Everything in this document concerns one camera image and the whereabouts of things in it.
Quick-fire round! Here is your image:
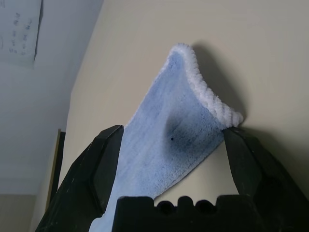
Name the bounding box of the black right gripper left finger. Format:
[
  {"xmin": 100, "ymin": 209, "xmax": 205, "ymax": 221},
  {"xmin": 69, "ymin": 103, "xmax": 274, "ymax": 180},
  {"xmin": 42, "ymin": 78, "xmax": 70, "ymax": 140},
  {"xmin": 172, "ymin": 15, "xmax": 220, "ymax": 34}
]
[{"xmin": 36, "ymin": 125, "xmax": 125, "ymax": 232}]

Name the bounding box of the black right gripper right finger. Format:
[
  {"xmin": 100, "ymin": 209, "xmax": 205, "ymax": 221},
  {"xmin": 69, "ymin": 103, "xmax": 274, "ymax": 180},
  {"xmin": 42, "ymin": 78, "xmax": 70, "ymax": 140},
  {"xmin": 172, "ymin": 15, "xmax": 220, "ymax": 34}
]
[{"xmin": 224, "ymin": 128, "xmax": 309, "ymax": 232}]

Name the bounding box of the light blue towel white trim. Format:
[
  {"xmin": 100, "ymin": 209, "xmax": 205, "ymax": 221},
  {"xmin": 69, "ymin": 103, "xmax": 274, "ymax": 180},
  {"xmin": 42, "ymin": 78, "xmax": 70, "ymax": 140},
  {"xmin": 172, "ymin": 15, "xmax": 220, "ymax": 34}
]
[{"xmin": 88, "ymin": 42, "xmax": 244, "ymax": 232}]

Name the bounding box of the white paper sheet with writing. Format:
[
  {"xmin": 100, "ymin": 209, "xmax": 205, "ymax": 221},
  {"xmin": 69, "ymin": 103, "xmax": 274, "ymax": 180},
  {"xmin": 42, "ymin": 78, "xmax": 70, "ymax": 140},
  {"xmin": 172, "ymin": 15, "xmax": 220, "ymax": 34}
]
[{"xmin": 0, "ymin": 0, "xmax": 44, "ymax": 70}]

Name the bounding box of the beige side table black frame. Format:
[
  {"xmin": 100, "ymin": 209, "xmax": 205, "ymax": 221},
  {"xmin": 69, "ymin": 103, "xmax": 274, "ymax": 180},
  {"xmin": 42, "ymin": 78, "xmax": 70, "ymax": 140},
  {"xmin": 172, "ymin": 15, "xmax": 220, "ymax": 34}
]
[{"xmin": 47, "ymin": 129, "xmax": 67, "ymax": 206}]

